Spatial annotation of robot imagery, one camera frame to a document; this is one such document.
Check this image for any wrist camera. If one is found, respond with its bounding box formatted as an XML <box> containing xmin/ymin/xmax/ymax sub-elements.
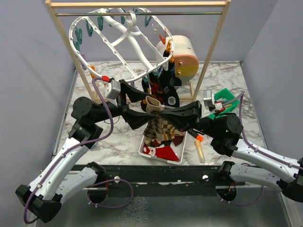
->
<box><xmin>105</xmin><ymin>80</ymin><xmax>121</xmax><ymax>100</ymax></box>
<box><xmin>203</xmin><ymin>90</ymin><xmax>225</xmax><ymax>113</ymax></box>

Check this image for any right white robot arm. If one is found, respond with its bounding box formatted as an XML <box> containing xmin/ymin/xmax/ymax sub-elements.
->
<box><xmin>160</xmin><ymin>101</ymin><xmax>303</xmax><ymax>202</ymax></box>

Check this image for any white perforated plastic basket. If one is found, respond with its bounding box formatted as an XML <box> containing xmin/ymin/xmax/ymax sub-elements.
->
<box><xmin>138</xmin><ymin>133</ymin><xmax>187</xmax><ymax>165</ymax></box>

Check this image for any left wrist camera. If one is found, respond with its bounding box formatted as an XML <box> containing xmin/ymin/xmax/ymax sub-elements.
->
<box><xmin>105</xmin><ymin>80</ymin><xmax>121</xmax><ymax>100</ymax></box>

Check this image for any yellow translucent tube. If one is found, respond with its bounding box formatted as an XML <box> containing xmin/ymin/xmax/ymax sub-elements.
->
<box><xmin>195</xmin><ymin>140</ymin><xmax>205</xmax><ymax>163</ymax></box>

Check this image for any cream cylindrical toy drum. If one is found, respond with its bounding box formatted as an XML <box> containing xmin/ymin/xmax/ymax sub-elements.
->
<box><xmin>155</xmin><ymin>35</ymin><xmax>200</xmax><ymax>83</ymax></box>

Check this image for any red santa sock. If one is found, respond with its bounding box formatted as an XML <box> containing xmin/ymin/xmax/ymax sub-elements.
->
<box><xmin>143</xmin><ymin>146</ymin><xmax>179</xmax><ymax>161</ymax></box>

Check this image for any black sock with label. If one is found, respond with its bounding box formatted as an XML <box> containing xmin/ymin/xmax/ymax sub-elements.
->
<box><xmin>159</xmin><ymin>56</ymin><xmax>182</xmax><ymax>107</ymax></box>

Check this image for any beige brown argyle sock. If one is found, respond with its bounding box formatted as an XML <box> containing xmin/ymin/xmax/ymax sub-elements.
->
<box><xmin>143</xmin><ymin>96</ymin><xmax>185</xmax><ymax>147</ymax></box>

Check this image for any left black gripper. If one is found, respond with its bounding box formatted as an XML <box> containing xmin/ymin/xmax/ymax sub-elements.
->
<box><xmin>92</xmin><ymin>79</ymin><xmax>157</xmax><ymax>128</ymax></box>

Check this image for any black metal base rail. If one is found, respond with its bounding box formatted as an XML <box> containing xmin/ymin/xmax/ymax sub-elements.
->
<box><xmin>47</xmin><ymin>163</ymin><xmax>246</xmax><ymax>197</ymax></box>

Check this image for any white oval clip hanger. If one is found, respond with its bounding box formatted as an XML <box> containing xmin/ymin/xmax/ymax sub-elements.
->
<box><xmin>68</xmin><ymin>8</ymin><xmax>175</xmax><ymax>83</ymax></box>

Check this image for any black red yellow argyle sock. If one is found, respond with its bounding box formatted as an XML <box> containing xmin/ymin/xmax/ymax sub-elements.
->
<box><xmin>141</xmin><ymin>75</ymin><xmax>156</xmax><ymax>98</ymax></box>

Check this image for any wooden clothes rack frame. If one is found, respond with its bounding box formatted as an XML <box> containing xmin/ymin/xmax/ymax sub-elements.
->
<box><xmin>45</xmin><ymin>0</ymin><xmax>231</xmax><ymax>101</ymax></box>

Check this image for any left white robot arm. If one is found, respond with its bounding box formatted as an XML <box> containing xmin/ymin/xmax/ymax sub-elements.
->
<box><xmin>15</xmin><ymin>79</ymin><xmax>155</xmax><ymax>225</ymax></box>

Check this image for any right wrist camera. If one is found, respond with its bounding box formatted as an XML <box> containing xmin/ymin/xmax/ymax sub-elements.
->
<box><xmin>203</xmin><ymin>90</ymin><xmax>225</xmax><ymax>113</ymax></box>

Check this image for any black orange marker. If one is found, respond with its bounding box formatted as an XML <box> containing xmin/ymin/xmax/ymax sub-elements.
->
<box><xmin>187</xmin><ymin>129</ymin><xmax>204</xmax><ymax>142</ymax></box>

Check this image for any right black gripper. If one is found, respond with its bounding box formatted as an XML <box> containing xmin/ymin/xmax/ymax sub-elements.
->
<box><xmin>159</xmin><ymin>100</ymin><xmax>219</xmax><ymax>138</ymax></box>

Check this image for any green plastic bin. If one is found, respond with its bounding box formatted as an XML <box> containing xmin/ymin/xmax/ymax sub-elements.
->
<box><xmin>214</xmin><ymin>88</ymin><xmax>240</xmax><ymax>114</ymax></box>

